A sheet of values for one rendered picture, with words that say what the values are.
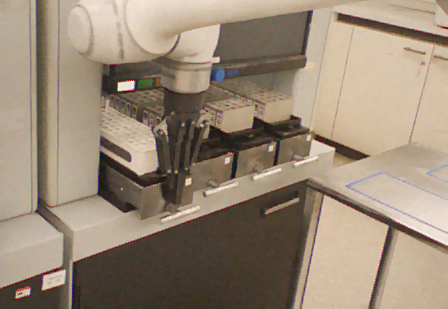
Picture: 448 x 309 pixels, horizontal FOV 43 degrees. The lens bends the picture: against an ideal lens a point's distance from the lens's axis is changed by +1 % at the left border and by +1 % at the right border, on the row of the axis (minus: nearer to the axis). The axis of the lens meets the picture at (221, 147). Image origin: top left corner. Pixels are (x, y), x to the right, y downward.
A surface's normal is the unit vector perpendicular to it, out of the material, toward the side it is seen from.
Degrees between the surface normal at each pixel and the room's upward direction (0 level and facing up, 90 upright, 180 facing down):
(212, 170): 90
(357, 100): 90
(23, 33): 90
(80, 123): 90
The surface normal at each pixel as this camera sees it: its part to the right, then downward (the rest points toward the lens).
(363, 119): -0.72, 0.18
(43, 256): 0.69, 0.34
